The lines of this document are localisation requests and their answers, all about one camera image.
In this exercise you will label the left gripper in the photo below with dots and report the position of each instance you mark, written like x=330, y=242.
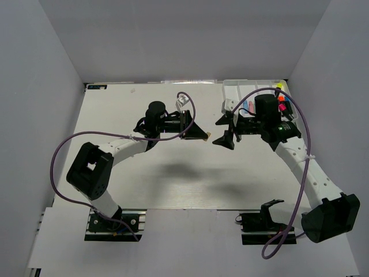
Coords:
x=188, y=128

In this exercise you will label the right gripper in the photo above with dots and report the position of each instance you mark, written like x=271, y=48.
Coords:
x=226, y=141

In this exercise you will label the small brown eraser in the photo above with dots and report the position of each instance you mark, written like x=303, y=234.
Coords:
x=208, y=136

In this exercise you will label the pink stapler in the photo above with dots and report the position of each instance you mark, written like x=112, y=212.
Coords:
x=251, y=107

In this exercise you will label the pink highlighter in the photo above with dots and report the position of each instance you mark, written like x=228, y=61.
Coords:
x=282, y=108

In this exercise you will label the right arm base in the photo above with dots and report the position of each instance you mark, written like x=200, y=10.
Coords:
x=260, y=225

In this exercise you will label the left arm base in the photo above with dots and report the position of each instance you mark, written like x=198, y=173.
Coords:
x=99, y=229

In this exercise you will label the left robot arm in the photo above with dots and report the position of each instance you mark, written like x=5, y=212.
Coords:
x=91, y=170

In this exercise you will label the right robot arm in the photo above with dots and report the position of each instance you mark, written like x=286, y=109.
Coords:
x=332, y=211

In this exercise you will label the white divided tray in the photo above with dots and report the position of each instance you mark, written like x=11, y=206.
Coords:
x=239, y=89

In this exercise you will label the blue label sticker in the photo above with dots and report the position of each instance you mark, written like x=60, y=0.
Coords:
x=96, y=87

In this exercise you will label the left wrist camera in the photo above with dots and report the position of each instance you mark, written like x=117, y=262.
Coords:
x=181, y=101

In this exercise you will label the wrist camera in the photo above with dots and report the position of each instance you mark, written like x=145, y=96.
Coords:
x=181, y=101
x=227, y=108

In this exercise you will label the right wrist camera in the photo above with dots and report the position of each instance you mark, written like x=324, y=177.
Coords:
x=227, y=108

